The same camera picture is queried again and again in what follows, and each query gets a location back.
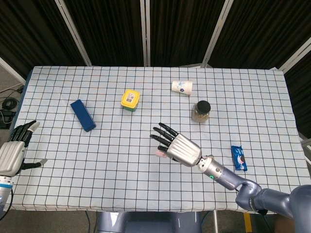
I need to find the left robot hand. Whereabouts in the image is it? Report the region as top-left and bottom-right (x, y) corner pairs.
(0, 120), (48, 177)

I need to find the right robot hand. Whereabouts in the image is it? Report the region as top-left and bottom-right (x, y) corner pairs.
(150, 122), (203, 167)

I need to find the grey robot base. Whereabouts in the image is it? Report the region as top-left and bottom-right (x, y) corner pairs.
(96, 211), (202, 233)

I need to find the black power adapter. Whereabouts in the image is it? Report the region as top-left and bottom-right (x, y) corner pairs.
(0, 109), (15, 129)

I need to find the glass jar with black lid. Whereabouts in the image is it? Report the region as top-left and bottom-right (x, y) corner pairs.
(192, 100), (211, 124)

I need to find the blue cookie packet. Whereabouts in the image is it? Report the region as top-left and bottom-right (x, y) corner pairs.
(230, 145), (248, 173)

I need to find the blue checkered tablecloth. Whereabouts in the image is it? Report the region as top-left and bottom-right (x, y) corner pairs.
(0, 66), (311, 215)

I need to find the white floral paper cup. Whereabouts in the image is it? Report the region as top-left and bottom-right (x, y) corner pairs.
(171, 80), (193, 97)

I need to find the yellow lidded green container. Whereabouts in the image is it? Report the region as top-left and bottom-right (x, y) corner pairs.
(120, 89), (141, 113)

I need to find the blue rectangular box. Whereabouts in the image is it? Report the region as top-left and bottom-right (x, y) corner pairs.
(69, 99), (97, 133)

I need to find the black folding screen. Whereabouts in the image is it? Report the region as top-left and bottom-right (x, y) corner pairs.
(0, 0), (311, 136)

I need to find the coiled black cable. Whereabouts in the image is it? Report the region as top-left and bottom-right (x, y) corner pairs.
(1, 98), (18, 110)

